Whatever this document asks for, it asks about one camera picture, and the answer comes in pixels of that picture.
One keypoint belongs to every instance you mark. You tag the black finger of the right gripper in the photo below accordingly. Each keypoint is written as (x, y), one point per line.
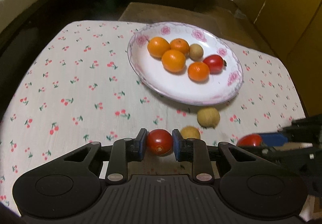
(304, 159)

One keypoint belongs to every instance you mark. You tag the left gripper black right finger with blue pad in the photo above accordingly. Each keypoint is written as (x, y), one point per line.
(194, 151)

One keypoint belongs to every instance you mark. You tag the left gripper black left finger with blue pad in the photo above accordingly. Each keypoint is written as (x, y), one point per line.
(121, 153)

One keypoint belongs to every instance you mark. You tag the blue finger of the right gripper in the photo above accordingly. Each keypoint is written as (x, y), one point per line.
(273, 138)

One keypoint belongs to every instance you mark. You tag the red tomato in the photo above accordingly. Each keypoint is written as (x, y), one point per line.
(215, 63)
(250, 140)
(160, 142)

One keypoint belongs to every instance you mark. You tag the yellow longan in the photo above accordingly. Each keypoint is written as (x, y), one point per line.
(208, 117)
(190, 132)

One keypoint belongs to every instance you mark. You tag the orange mandarin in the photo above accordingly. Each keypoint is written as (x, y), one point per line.
(157, 46)
(181, 45)
(198, 71)
(173, 61)

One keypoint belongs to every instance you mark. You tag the brown longan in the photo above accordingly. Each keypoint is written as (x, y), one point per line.
(196, 52)

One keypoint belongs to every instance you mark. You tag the white floral plate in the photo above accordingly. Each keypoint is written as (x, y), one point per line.
(216, 89)

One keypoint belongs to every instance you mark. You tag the cherry print tablecloth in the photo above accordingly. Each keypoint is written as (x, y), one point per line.
(81, 88)

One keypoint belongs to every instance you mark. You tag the brown wooden cabinet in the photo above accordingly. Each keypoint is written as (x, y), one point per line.
(292, 29)

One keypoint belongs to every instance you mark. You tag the dark low wooden table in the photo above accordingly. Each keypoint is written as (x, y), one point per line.
(228, 24)

